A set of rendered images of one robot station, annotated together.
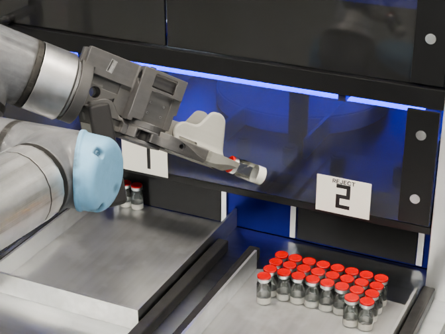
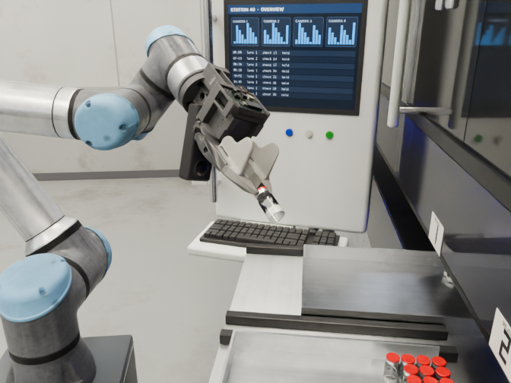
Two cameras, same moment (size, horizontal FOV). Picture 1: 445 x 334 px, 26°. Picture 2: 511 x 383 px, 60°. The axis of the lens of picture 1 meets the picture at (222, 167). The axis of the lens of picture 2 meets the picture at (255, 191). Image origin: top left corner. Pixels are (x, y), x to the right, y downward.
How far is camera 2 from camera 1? 1.03 m
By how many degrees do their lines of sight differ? 66
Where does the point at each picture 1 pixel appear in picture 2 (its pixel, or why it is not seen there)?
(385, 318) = not seen: outside the picture
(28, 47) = (176, 53)
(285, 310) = not seen: outside the picture
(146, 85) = (211, 96)
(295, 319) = not seen: outside the picture
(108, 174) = (96, 124)
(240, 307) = (369, 368)
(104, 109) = (195, 108)
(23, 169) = (43, 92)
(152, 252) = (401, 302)
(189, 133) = (227, 147)
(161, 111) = (220, 121)
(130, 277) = (360, 301)
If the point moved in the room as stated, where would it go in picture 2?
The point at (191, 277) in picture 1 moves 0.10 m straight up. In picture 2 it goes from (374, 325) to (379, 276)
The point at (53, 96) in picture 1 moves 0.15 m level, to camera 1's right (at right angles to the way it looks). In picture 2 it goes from (172, 87) to (191, 102)
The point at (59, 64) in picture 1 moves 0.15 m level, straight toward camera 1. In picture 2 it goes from (182, 68) to (75, 72)
